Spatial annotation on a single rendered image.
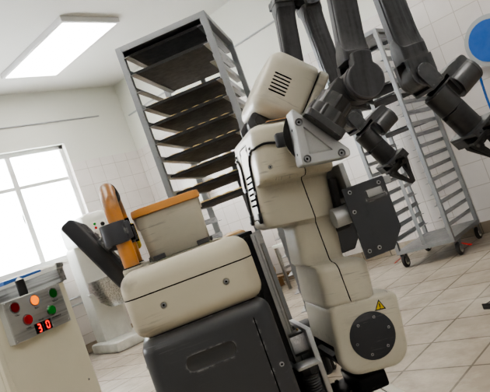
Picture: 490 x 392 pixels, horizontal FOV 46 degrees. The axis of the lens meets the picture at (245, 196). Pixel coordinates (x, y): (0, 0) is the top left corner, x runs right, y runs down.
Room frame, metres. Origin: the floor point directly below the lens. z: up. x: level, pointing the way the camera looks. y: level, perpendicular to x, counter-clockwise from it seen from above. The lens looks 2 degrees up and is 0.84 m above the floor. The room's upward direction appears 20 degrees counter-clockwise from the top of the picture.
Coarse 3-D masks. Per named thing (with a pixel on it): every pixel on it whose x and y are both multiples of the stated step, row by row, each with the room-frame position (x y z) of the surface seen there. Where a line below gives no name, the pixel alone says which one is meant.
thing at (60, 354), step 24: (24, 288) 2.04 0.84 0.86; (72, 312) 2.12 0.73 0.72; (0, 336) 1.86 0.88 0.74; (48, 336) 2.00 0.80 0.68; (72, 336) 2.09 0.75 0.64; (0, 360) 1.84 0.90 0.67; (24, 360) 1.90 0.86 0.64; (48, 360) 1.98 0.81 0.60; (72, 360) 2.06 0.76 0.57; (0, 384) 1.85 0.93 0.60; (24, 384) 1.88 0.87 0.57; (48, 384) 1.95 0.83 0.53; (72, 384) 2.03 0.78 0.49; (96, 384) 2.11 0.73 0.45
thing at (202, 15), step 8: (200, 16) 2.74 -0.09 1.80; (208, 24) 2.74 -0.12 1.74; (208, 32) 2.74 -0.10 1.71; (208, 40) 2.75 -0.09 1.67; (216, 48) 2.74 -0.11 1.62; (216, 56) 2.74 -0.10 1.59; (224, 72) 2.74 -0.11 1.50; (224, 80) 2.74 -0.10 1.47; (232, 88) 2.74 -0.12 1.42; (232, 96) 2.74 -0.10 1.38; (232, 104) 2.75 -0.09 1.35; (240, 112) 2.74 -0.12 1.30; (240, 120) 2.74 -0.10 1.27; (240, 128) 2.75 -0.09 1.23; (280, 232) 2.74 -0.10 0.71; (288, 256) 2.74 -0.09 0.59; (296, 272) 2.74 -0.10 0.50; (296, 280) 2.74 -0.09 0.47; (304, 304) 2.75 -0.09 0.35
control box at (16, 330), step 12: (48, 288) 2.02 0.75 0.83; (12, 300) 1.90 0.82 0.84; (24, 300) 1.93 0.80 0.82; (48, 300) 2.01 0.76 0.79; (60, 300) 2.05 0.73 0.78; (0, 312) 1.87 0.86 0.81; (12, 312) 1.88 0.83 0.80; (24, 312) 1.92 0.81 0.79; (36, 312) 1.96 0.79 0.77; (60, 312) 2.03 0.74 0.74; (12, 324) 1.87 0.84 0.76; (24, 324) 1.91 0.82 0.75; (36, 324) 1.94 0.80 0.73; (60, 324) 2.02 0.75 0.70; (12, 336) 1.86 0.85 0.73; (24, 336) 1.89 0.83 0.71
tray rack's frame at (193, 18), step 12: (180, 24) 2.76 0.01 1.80; (192, 24) 2.87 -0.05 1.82; (216, 24) 2.99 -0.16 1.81; (144, 36) 2.80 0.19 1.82; (156, 36) 2.79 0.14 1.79; (168, 36) 2.92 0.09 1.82; (132, 48) 2.83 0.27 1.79; (240, 72) 3.34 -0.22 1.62; (168, 96) 3.43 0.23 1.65; (240, 180) 3.40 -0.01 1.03; (216, 228) 3.43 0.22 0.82; (264, 252) 3.40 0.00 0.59; (276, 276) 3.40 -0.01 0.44; (288, 312) 3.40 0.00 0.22
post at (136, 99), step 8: (120, 48) 2.83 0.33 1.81; (120, 56) 2.83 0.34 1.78; (120, 64) 2.83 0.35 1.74; (128, 72) 2.83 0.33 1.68; (128, 80) 2.83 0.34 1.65; (128, 88) 2.83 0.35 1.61; (136, 96) 2.83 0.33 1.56; (136, 104) 2.83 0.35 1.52; (144, 112) 2.84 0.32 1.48; (144, 120) 2.83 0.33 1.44; (144, 128) 2.83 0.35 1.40; (152, 136) 2.84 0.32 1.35; (152, 144) 2.83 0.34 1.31; (152, 152) 2.83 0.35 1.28; (160, 160) 2.83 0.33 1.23; (160, 168) 2.83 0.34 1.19; (160, 176) 2.83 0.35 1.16; (168, 184) 2.83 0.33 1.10; (168, 192) 2.83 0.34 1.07
